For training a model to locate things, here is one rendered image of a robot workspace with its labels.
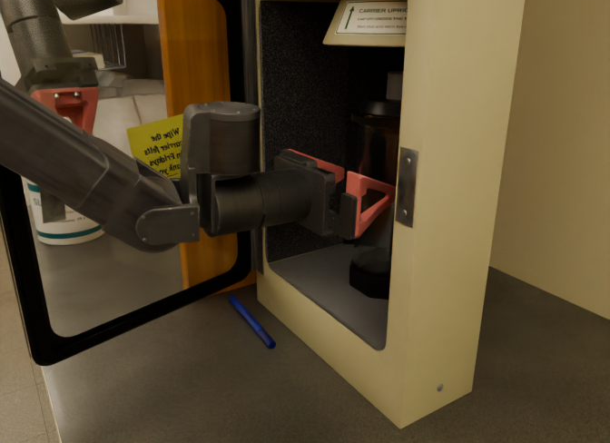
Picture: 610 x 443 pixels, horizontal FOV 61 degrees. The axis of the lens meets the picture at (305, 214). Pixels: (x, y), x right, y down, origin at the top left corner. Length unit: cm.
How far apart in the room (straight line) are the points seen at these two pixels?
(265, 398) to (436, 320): 21
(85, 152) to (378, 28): 29
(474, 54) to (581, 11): 40
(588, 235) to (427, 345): 41
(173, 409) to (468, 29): 48
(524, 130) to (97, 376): 72
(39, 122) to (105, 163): 6
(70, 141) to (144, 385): 32
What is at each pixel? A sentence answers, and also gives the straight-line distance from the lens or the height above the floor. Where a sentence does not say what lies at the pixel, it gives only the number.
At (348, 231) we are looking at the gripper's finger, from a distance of 52.
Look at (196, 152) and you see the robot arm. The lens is 48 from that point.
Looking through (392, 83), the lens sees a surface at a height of 127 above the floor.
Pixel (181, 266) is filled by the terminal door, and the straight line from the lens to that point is 67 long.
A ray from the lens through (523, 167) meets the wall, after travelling 92.
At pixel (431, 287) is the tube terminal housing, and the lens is 51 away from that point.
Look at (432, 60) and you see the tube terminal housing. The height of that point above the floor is 131.
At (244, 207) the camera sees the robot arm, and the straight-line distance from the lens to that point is 49.
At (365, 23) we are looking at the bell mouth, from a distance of 54.
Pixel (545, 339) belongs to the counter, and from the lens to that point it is 78.
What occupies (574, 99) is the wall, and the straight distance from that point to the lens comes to 86.
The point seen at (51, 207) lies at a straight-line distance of 56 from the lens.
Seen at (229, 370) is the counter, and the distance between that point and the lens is 66.
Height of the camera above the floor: 133
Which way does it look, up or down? 20 degrees down
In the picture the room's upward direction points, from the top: straight up
